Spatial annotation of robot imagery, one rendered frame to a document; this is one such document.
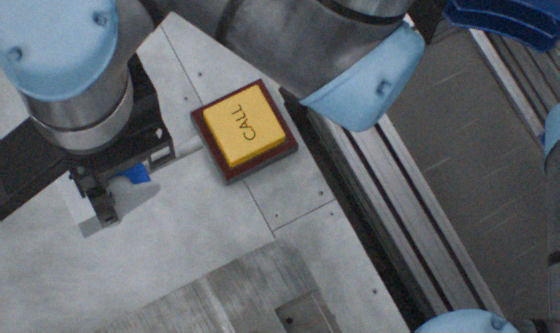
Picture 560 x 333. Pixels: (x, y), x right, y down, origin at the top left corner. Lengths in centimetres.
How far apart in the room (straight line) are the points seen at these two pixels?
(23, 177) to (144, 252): 31
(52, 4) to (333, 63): 17
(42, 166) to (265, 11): 24
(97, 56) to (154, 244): 49
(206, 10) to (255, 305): 39
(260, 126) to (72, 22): 49
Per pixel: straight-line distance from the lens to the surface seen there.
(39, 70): 68
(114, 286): 115
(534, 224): 182
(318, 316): 107
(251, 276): 105
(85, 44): 67
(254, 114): 114
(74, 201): 100
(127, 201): 96
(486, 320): 68
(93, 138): 79
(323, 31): 68
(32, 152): 86
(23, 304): 115
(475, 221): 180
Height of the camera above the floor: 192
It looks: 73 degrees down
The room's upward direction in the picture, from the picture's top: 7 degrees clockwise
